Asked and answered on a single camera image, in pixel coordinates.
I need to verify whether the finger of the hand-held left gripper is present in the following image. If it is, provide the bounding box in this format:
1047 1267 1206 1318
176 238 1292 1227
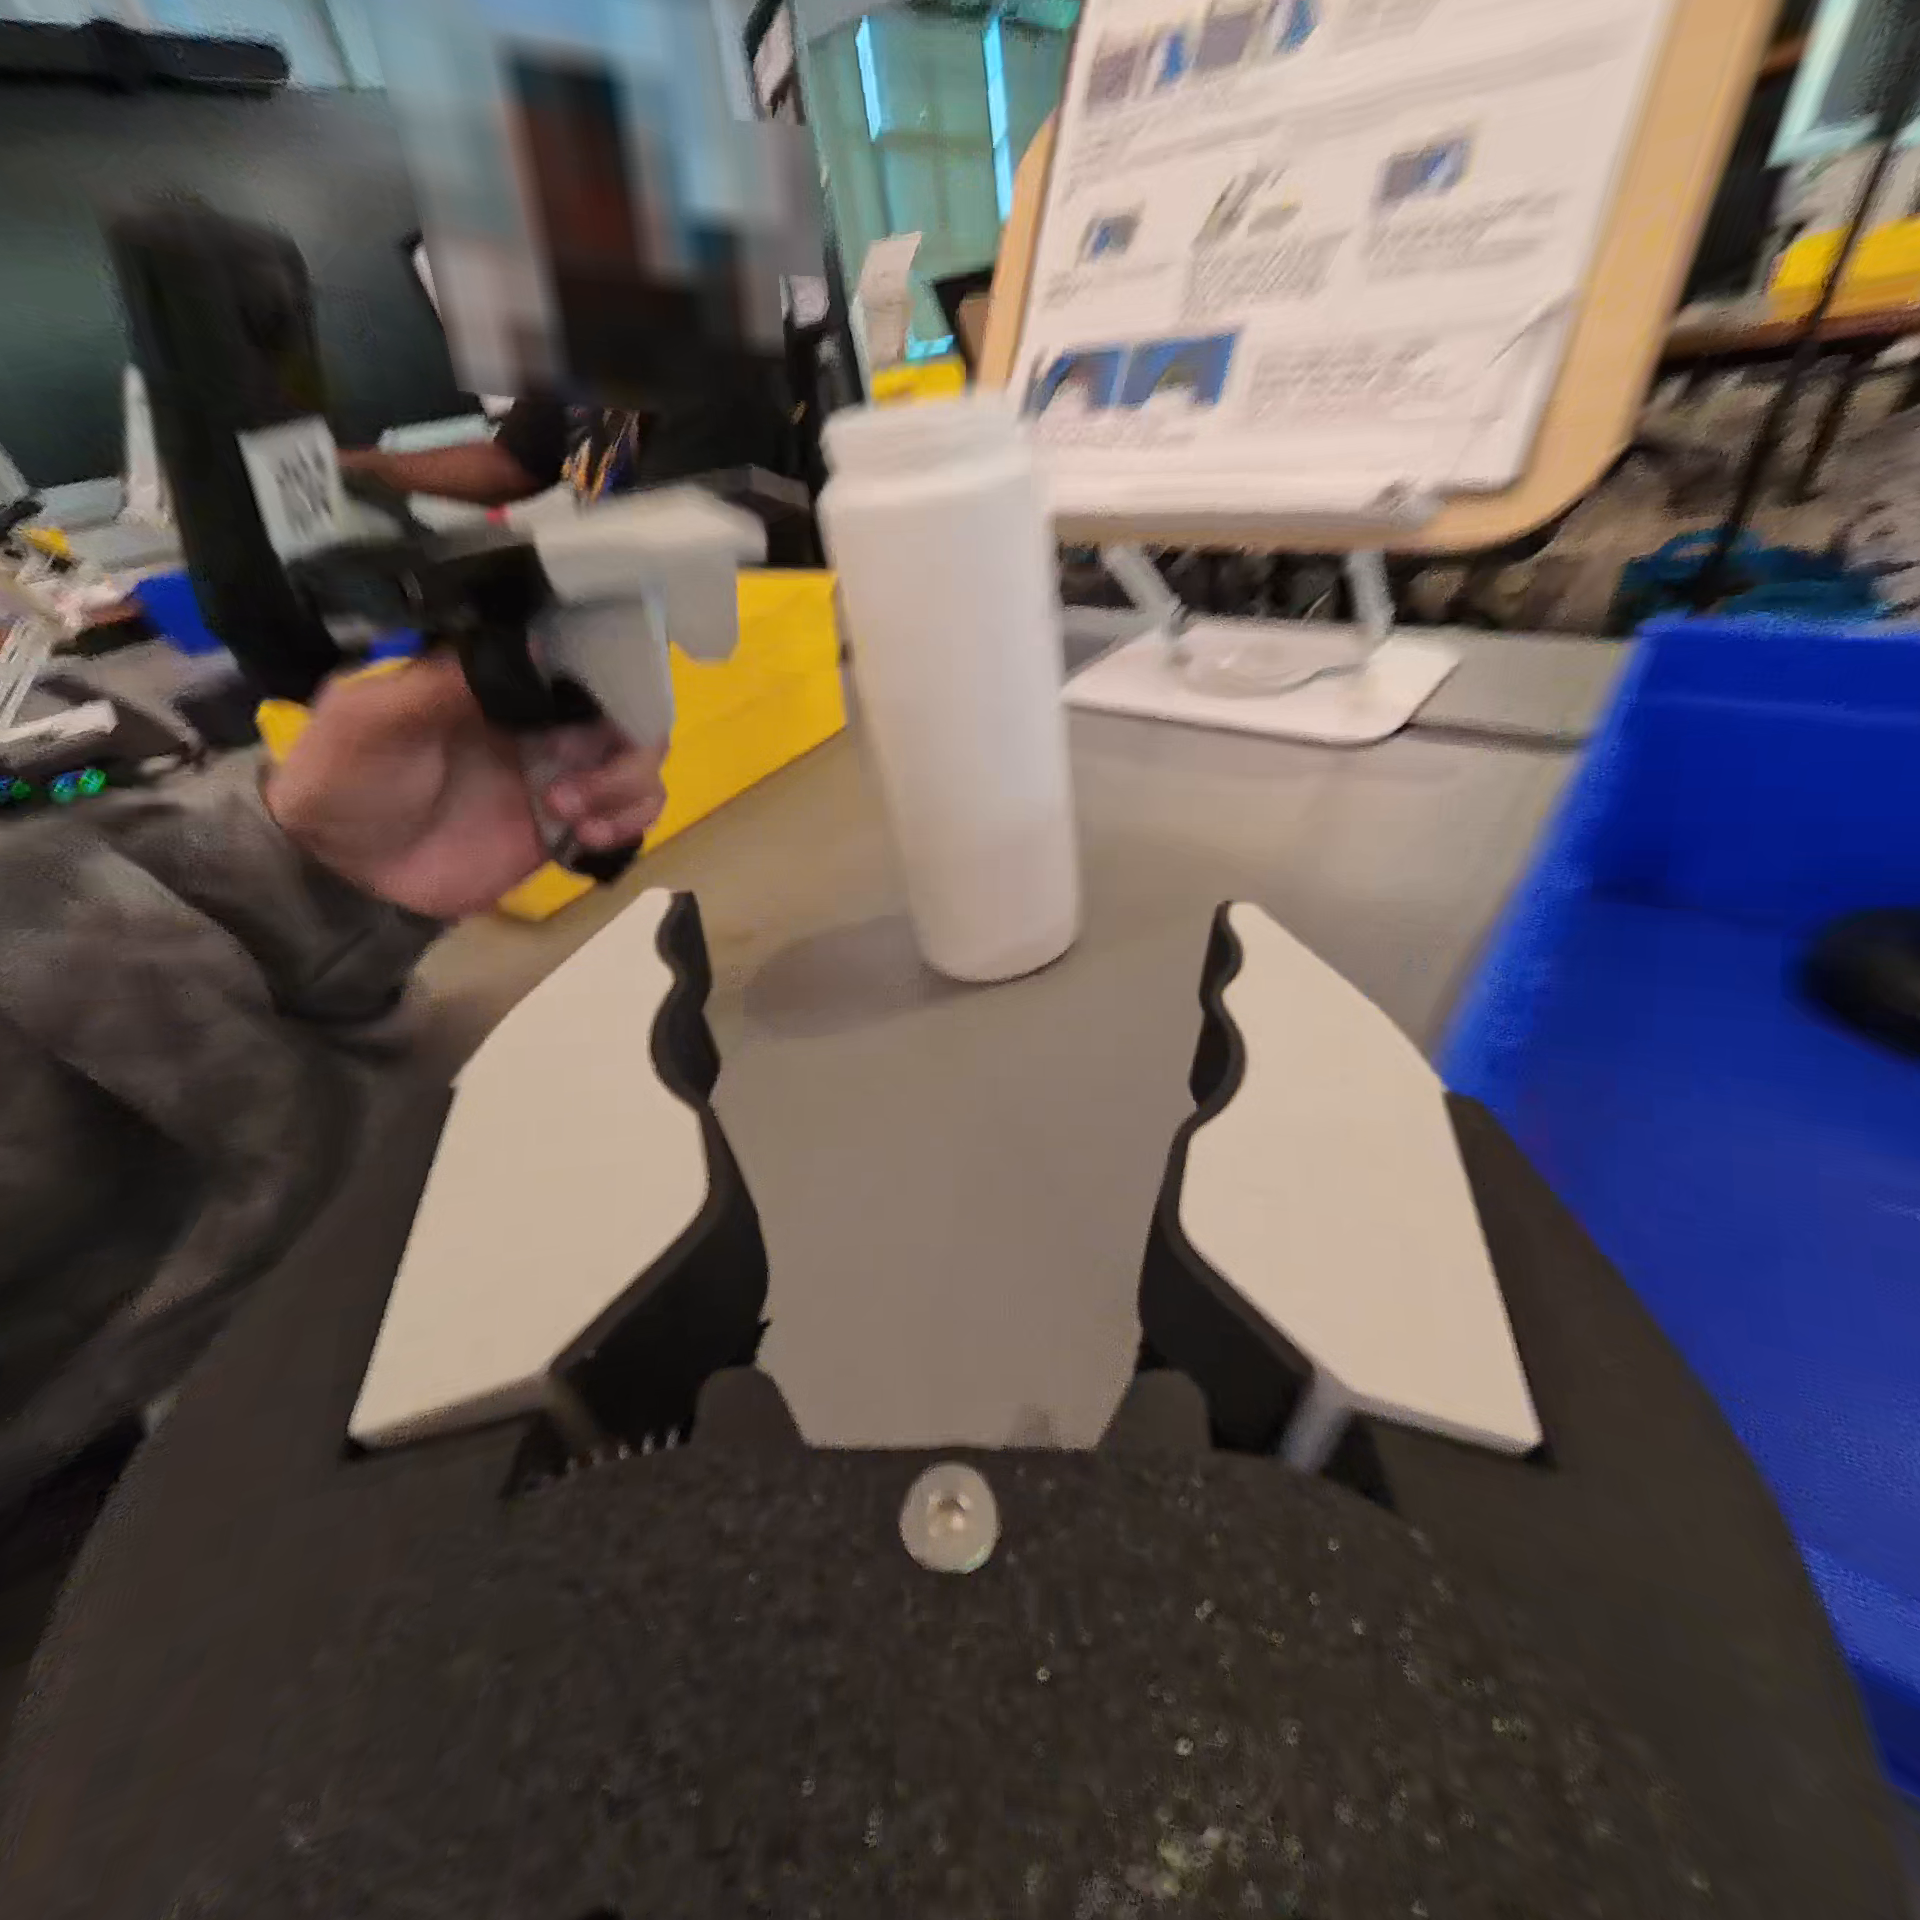
512 485 768 663

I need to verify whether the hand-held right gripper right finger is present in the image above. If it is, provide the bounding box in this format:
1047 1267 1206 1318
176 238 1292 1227
1134 902 1545 1472

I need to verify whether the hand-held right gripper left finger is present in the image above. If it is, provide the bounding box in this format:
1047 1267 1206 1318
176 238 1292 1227
348 887 768 1460

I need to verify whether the yellow plastic bin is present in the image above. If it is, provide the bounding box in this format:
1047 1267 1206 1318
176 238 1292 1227
1767 217 1920 326
253 573 848 925

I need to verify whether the white plastic bottle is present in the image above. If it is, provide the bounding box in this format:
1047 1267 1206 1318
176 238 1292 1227
817 397 1084 983

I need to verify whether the blue plastic bin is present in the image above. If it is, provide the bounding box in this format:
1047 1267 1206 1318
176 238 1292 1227
128 573 225 654
1431 612 1920 1794

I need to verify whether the black bottle lid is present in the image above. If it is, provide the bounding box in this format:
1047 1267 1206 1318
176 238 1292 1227
1797 909 1920 1051

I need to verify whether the person's left hand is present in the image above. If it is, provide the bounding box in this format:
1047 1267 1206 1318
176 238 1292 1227
262 660 671 920

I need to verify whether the black monitor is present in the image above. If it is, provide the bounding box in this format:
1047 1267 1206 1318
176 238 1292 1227
0 74 467 487

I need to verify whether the white paper sign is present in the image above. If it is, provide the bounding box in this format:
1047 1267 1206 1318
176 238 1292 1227
854 230 929 366

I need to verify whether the blue bag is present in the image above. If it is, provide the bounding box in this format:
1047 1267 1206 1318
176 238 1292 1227
1614 543 1883 635

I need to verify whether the printed instruction sheet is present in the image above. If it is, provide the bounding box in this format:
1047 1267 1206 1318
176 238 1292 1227
1012 0 1675 517

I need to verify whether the wooden instruction board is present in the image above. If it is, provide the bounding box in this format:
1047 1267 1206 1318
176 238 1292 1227
971 0 1778 558

